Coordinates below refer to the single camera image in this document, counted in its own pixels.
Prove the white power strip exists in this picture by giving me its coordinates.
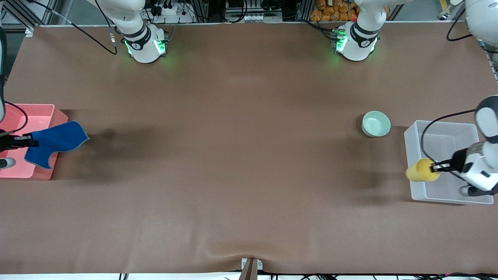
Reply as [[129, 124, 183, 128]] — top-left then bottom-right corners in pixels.
[[153, 3, 184, 17]]

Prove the aluminium frame rail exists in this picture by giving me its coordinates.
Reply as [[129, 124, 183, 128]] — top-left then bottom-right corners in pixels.
[[465, 16, 498, 82]]

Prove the pale green bowl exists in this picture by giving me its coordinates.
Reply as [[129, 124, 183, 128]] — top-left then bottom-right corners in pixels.
[[361, 111, 391, 138]]

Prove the yellow cup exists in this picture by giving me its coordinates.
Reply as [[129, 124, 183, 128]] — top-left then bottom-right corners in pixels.
[[405, 157, 441, 183]]

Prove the clear plastic bin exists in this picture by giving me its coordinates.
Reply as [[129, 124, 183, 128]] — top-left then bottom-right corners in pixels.
[[404, 120, 494, 205]]

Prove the brown table cover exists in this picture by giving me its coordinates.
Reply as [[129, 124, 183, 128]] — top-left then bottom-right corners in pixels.
[[0, 21, 498, 275]]

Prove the pink plastic bin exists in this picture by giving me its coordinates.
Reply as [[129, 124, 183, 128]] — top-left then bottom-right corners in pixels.
[[0, 103, 70, 181]]

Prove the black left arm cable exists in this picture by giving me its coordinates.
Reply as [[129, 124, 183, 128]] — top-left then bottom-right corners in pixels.
[[420, 0, 478, 183]]

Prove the metal table clamp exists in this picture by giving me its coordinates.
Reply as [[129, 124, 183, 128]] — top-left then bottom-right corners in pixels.
[[240, 257, 263, 280]]

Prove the bag of orange items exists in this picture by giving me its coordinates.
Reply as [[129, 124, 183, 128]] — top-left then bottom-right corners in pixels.
[[310, 0, 360, 22]]

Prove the blue cloth grey trim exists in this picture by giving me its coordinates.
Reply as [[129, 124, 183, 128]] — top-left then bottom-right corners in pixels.
[[24, 121, 90, 170]]

